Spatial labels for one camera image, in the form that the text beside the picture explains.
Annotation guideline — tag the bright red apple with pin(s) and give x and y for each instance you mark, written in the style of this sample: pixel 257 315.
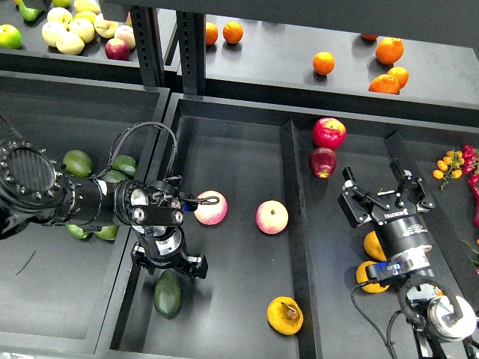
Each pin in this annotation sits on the bright red apple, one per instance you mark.
pixel 329 132

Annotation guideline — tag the pale yellow pear front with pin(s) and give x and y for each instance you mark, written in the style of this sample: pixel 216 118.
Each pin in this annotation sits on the pale yellow pear front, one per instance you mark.
pixel 69 43

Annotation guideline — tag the orange front right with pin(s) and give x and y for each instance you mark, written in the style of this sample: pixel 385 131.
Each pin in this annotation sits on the orange front right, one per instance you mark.
pixel 385 83

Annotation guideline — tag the dark red apple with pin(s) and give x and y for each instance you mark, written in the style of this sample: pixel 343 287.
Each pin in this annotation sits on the dark red apple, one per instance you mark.
pixel 322 162

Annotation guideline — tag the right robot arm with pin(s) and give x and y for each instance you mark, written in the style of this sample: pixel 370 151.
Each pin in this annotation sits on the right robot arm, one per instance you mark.
pixel 436 314

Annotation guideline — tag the avocado top right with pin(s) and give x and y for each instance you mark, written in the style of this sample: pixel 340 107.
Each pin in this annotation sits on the avocado top right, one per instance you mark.
pixel 126 165

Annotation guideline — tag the orange partly hidden top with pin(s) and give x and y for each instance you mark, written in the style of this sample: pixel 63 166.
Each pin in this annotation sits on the orange partly hidden top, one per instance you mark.
pixel 369 37

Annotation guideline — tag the pink apple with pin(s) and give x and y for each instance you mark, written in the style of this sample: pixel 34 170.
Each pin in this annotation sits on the pink apple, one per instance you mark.
pixel 211 214
pixel 271 217

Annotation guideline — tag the red chili peppers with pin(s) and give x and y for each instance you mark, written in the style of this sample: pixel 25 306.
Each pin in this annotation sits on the red chili peppers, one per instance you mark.
pixel 470 155

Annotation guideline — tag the yellow pear with stem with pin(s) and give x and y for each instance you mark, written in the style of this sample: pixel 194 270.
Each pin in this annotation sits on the yellow pear with stem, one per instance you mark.
pixel 384 193

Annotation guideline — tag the pink apple left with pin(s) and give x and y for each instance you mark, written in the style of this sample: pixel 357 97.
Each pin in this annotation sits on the pink apple left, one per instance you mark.
pixel 211 214

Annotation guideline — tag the black shelf post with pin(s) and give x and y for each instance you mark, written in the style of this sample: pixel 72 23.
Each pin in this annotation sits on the black shelf post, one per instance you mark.
pixel 148 47
pixel 191 39

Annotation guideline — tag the orange far left half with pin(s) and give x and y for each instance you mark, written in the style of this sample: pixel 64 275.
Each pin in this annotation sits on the orange far left half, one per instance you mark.
pixel 211 33

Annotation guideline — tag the avocado right middle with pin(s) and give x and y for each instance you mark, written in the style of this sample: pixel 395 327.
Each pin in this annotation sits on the avocado right middle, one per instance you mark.
pixel 114 176

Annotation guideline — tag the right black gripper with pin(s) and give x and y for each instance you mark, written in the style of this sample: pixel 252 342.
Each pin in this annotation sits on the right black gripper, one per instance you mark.
pixel 398 230

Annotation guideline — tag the large orange top right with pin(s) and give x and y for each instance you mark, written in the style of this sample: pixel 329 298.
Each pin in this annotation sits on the large orange top right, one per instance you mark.
pixel 389 50

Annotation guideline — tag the black tray divider right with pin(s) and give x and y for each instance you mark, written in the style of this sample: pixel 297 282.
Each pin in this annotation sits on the black tray divider right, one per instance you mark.
pixel 451 222

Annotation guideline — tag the orange small right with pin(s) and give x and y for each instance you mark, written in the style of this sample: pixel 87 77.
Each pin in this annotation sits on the orange small right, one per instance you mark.
pixel 401 74

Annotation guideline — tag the yellow pear with brown spot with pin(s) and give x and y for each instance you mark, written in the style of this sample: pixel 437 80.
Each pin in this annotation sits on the yellow pear with brown spot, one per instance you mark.
pixel 284 315

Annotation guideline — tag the pale yellow pear left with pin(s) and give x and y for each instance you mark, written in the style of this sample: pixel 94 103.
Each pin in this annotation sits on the pale yellow pear left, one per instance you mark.
pixel 51 32

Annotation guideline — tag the dark green avocado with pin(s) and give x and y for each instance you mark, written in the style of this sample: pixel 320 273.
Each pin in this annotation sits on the dark green avocado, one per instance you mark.
pixel 167 294

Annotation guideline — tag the black shelf post right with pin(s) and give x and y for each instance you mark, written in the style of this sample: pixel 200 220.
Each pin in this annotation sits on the black shelf post right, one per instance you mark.
pixel 191 39

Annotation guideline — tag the orange centre shelf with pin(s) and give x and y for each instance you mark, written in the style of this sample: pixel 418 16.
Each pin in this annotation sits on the orange centre shelf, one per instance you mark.
pixel 323 63

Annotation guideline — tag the yellow lemon on shelf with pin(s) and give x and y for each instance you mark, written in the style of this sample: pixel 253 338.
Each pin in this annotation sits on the yellow lemon on shelf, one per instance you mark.
pixel 86 14

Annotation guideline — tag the black shelf post left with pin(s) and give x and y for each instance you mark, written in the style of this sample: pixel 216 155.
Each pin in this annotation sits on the black shelf post left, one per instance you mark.
pixel 148 47

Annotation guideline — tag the peach pink fruit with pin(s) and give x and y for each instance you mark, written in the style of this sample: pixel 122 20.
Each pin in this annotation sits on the peach pink fruit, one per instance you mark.
pixel 126 34

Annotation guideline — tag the pale yellow pear centre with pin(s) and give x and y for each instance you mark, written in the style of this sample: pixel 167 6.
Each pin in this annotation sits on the pale yellow pear centre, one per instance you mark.
pixel 83 28

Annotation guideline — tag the black tray divider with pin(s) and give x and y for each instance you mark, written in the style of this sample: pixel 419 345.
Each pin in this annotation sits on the black tray divider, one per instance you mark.
pixel 451 222
pixel 301 262

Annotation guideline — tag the avocado bottom left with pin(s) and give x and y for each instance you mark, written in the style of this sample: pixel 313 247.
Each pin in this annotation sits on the avocado bottom left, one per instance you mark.
pixel 77 232

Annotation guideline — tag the orange cherry tomato bunch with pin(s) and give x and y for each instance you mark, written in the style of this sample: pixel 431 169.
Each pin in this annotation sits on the orange cherry tomato bunch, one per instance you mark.
pixel 449 168

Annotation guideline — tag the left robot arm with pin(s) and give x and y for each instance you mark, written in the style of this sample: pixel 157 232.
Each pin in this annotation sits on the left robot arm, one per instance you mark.
pixel 35 189

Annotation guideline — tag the black tray divider left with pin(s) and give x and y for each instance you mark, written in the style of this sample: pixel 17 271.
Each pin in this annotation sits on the black tray divider left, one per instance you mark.
pixel 301 262

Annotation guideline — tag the pale yellow pear right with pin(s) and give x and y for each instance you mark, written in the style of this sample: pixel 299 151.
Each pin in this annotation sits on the pale yellow pear right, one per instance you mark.
pixel 105 28

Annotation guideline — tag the avocado bottom right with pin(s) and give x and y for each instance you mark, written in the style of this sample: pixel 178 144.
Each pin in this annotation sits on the avocado bottom right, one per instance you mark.
pixel 108 233

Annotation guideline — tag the yellow pear middle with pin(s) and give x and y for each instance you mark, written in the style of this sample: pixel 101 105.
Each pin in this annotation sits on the yellow pear middle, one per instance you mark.
pixel 373 248

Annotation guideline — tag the pink apple right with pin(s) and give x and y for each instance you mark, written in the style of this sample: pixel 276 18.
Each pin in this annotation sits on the pink apple right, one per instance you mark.
pixel 271 217

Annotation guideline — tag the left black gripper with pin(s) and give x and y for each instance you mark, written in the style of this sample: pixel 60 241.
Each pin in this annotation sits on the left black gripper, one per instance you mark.
pixel 165 248

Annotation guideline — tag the red apple on shelf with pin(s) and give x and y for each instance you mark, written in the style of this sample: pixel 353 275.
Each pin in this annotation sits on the red apple on shelf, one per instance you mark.
pixel 117 49

